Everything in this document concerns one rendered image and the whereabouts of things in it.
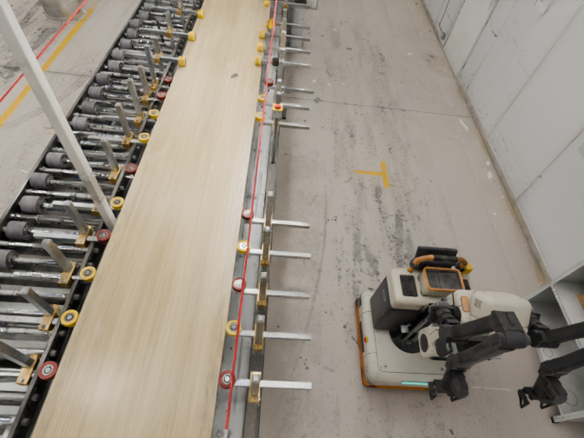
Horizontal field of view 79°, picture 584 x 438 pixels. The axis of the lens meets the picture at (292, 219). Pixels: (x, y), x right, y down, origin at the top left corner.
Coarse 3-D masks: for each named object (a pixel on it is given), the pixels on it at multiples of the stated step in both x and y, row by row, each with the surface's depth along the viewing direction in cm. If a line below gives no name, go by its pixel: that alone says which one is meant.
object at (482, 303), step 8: (472, 296) 166; (480, 296) 160; (488, 296) 157; (496, 296) 158; (504, 296) 159; (512, 296) 160; (472, 304) 165; (480, 304) 159; (488, 304) 154; (496, 304) 153; (504, 304) 153; (512, 304) 154; (520, 304) 154; (528, 304) 154; (472, 312) 164; (480, 312) 158; (488, 312) 154; (520, 312) 154; (528, 312) 154; (472, 320) 164; (520, 320) 154; (528, 320) 155
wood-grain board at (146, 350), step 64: (256, 0) 412; (192, 64) 320; (192, 128) 270; (128, 192) 228; (192, 192) 233; (128, 256) 201; (192, 256) 205; (128, 320) 180; (192, 320) 183; (64, 384) 160; (128, 384) 163; (192, 384) 166
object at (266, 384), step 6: (240, 384) 173; (246, 384) 173; (264, 384) 174; (270, 384) 174; (276, 384) 175; (282, 384) 175; (288, 384) 175; (294, 384) 175; (300, 384) 176; (306, 384) 176
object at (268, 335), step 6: (246, 330) 190; (252, 330) 191; (240, 336) 190; (246, 336) 190; (252, 336) 190; (264, 336) 189; (270, 336) 190; (276, 336) 190; (282, 336) 190; (288, 336) 191; (294, 336) 191; (300, 336) 191; (306, 336) 192
